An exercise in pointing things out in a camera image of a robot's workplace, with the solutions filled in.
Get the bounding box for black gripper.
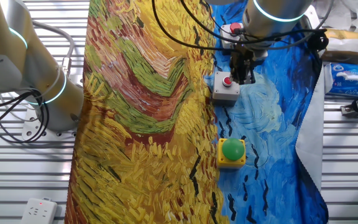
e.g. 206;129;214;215
229;48;256;85

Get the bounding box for yellow box green mushroom button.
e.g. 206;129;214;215
217;138;247;170

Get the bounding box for grey box raised red button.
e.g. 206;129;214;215
219;22;245;50

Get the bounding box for Van Gogh print tablecloth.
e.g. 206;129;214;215
64;0;329;224

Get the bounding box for blue tissue pack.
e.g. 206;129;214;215
324;63;358;97

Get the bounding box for gold paper package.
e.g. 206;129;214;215
320;28;358;65

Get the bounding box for white plastic bag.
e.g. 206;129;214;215
314;0;358;43

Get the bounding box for white power strip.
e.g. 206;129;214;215
20;197;58;224

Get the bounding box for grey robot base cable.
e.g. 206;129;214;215
31;20;76;75

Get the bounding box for black base cables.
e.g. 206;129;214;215
0;90;50;144

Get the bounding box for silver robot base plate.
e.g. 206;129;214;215
22;107;77;141

